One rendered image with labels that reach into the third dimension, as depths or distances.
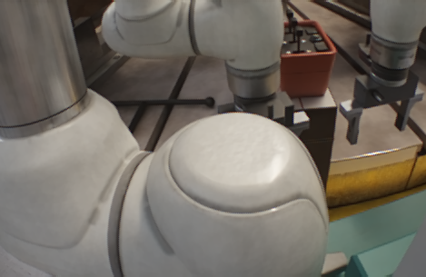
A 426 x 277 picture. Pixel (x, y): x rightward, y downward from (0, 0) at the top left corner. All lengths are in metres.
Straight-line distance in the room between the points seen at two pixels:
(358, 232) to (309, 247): 0.27
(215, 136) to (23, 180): 0.17
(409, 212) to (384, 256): 0.31
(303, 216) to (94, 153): 0.18
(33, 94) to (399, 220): 0.52
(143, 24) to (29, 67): 0.25
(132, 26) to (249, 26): 0.17
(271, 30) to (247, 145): 0.27
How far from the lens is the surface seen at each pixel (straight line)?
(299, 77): 0.80
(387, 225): 0.57
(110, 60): 2.00
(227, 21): 0.49
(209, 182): 0.24
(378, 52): 0.67
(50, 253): 0.36
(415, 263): 0.20
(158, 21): 0.50
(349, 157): 1.25
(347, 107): 0.71
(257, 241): 0.24
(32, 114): 0.30
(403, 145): 1.35
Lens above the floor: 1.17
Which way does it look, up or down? 40 degrees down
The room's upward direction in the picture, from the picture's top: 10 degrees counter-clockwise
